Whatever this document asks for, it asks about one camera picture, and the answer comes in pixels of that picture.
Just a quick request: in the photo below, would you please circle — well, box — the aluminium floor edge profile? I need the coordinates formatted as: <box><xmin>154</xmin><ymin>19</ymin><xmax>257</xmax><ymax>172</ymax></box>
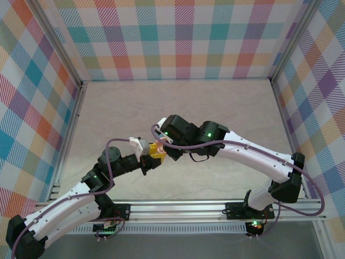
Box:
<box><xmin>271</xmin><ymin>80</ymin><xmax>313</xmax><ymax>202</ymax></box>
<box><xmin>47</xmin><ymin>82</ymin><xmax>89</xmax><ymax>202</ymax></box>

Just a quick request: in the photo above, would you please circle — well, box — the left controller circuit board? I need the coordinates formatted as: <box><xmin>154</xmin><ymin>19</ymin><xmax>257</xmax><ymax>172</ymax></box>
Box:
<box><xmin>93</xmin><ymin>219</ymin><xmax>119</xmax><ymax>234</ymax></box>

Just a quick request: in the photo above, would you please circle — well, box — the controller circuit board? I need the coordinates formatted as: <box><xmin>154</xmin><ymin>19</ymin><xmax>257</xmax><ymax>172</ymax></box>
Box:
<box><xmin>93</xmin><ymin>219</ymin><xmax>119</xmax><ymax>234</ymax></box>
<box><xmin>246</xmin><ymin>220</ymin><xmax>264</xmax><ymax>230</ymax></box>

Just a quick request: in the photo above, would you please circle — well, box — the right controller circuit board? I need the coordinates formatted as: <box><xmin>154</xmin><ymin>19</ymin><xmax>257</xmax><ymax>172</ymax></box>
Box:
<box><xmin>246</xmin><ymin>220</ymin><xmax>264</xmax><ymax>230</ymax></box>

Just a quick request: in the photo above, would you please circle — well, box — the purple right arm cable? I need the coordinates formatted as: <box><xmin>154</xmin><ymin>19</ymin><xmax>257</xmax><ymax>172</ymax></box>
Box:
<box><xmin>150</xmin><ymin>123</ymin><xmax>326</xmax><ymax>240</ymax></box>

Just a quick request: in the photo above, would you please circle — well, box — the thin black gripper wire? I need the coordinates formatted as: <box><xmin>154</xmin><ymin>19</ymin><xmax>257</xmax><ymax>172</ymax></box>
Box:
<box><xmin>189</xmin><ymin>153</ymin><xmax>210</xmax><ymax>163</ymax></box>

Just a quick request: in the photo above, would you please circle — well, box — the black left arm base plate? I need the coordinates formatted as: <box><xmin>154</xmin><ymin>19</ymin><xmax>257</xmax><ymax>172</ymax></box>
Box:
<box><xmin>112</xmin><ymin>203</ymin><xmax>132</xmax><ymax>221</ymax></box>

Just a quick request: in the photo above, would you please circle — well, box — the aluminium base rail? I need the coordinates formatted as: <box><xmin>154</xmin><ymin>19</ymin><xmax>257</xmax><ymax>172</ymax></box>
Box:
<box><xmin>36</xmin><ymin>183</ymin><xmax>327</xmax><ymax>222</ymax></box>

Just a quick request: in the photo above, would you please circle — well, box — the white slotted cable duct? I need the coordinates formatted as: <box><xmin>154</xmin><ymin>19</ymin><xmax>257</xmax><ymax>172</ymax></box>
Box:
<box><xmin>71</xmin><ymin>225</ymin><xmax>247</xmax><ymax>235</ymax></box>

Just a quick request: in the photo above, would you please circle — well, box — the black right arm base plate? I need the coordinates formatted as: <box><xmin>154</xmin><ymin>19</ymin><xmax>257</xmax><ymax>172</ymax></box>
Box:
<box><xmin>225</xmin><ymin>201</ymin><xmax>275</xmax><ymax>220</ymax></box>

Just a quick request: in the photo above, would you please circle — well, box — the aluminium corner frame post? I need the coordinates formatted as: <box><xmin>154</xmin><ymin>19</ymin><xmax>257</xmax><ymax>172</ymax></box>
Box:
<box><xmin>28</xmin><ymin>0</ymin><xmax>85</xmax><ymax>87</ymax></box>
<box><xmin>268</xmin><ymin>0</ymin><xmax>323</xmax><ymax>83</ymax></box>

